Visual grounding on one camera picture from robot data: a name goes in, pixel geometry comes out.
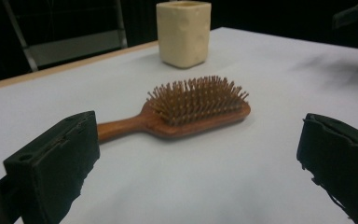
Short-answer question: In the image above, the grey metal stand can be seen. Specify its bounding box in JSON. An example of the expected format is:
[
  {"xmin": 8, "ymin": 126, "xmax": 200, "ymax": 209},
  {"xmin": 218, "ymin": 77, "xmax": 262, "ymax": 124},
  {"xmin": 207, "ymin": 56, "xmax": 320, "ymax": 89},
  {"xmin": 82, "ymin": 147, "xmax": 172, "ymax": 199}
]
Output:
[{"xmin": 1, "ymin": 0, "xmax": 129, "ymax": 73}]

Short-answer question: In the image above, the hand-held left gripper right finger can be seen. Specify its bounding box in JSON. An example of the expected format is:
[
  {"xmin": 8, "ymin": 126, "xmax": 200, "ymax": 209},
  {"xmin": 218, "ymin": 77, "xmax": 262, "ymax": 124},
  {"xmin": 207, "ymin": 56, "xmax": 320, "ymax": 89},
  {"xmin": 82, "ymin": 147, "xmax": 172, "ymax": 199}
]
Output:
[{"xmin": 296, "ymin": 113, "xmax": 358, "ymax": 224}]

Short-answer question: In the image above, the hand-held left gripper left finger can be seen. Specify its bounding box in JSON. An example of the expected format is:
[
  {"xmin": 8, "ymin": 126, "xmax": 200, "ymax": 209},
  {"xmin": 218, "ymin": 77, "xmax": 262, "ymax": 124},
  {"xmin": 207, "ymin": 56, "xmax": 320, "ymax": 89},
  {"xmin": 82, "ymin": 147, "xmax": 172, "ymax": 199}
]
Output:
[{"xmin": 3, "ymin": 110, "xmax": 101, "ymax": 224}]

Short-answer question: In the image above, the wooden hairbrush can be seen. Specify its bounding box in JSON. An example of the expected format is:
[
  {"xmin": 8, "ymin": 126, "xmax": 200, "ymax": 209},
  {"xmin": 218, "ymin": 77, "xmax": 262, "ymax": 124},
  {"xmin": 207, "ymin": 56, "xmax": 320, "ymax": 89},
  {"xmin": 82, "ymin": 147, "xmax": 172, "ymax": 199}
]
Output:
[{"xmin": 96, "ymin": 75, "xmax": 252, "ymax": 145}]

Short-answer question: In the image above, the cream square cup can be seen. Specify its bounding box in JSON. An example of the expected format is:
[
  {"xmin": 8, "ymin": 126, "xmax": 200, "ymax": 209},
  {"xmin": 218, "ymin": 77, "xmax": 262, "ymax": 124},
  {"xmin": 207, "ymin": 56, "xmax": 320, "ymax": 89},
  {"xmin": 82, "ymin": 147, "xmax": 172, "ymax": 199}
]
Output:
[{"xmin": 156, "ymin": 0, "xmax": 213, "ymax": 70}]

